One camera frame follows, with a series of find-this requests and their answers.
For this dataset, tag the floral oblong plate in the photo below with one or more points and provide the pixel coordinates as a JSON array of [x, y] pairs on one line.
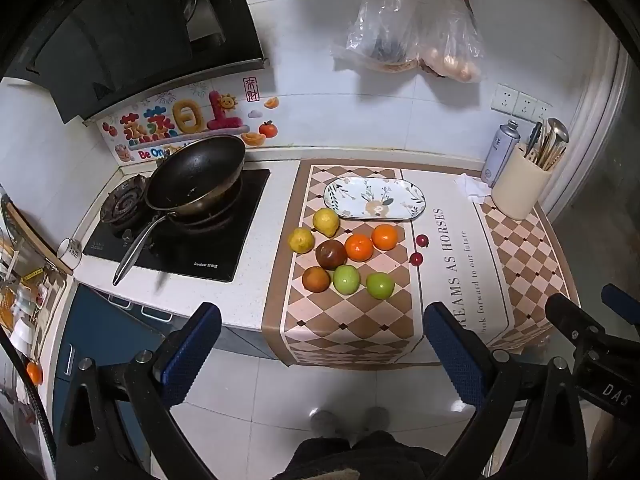
[[350, 195]]

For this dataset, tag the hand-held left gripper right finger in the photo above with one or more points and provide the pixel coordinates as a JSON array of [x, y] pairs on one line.
[[450, 355]]

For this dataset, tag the crumpled white tissue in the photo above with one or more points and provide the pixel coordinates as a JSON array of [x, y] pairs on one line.
[[472, 187]]

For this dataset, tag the metal spoon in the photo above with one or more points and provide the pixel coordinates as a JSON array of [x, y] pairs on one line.
[[557, 130]]

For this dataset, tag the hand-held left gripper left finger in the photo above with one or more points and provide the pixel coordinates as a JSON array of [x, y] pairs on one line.
[[192, 355]]

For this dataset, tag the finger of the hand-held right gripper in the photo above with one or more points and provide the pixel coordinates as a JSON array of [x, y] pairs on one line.
[[620, 297], [570, 312]]

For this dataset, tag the person's dark trousers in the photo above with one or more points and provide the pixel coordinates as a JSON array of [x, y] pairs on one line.
[[355, 460]]

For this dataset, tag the checkered brown table mat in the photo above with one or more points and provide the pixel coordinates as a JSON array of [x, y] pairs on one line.
[[450, 240]]

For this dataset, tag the white mug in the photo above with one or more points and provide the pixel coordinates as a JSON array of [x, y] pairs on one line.
[[69, 254]]

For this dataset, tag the grey slipper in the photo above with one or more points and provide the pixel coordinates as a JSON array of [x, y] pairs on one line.
[[376, 419], [324, 423]]

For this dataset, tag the white wall socket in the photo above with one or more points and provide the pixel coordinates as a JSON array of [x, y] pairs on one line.
[[526, 105], [543, 111], [504, 98]]

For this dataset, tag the cream utensil holder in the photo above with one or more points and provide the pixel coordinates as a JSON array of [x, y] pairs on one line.
[[520, 185]]

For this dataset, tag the green apple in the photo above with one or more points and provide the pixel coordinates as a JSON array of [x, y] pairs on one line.
[[380, 286], [346, 280]]

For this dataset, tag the small red cherry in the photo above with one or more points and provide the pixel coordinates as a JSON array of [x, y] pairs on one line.
[[423, 240], [416, 259]]

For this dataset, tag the dark reddish-brown tomato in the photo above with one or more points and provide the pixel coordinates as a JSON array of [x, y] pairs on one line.
[[330, 255], [316, 279]]

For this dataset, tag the white door frame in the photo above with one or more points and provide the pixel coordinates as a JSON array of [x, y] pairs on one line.
[[595, 125]]

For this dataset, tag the orange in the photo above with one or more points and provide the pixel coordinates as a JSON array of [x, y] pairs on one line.
[[359, 248], [385, 237]]

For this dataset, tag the yellow lemon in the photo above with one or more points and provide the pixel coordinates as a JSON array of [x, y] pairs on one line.
[[325, 221], [301, 240]]

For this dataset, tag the black range hood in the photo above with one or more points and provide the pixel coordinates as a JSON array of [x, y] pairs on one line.
[[125, 35]]

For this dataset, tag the colourful wall sticker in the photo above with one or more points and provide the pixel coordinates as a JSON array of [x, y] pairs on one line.
[[190, 119]]

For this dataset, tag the black glass gas stove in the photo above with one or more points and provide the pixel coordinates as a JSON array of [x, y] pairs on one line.
[[210, 255]]

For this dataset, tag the small orange fruit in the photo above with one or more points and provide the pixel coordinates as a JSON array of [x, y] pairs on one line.
[[34, 373]]

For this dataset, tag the blue kitchen cabinet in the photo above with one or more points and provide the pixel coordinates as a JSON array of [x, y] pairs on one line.
[[95, 330]]

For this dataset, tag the cluttered dish rack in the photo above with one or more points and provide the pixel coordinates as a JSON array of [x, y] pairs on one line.
[[25, 285]]

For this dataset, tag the grey gas canister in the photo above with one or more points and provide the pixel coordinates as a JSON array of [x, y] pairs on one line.
[[499, 152]]

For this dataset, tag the clear plastic bag with eggs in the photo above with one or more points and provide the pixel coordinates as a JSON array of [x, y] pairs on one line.
[[452, 50]]

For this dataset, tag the bundle of chopsticks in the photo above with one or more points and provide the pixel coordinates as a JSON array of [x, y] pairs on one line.
[[547, 155]]

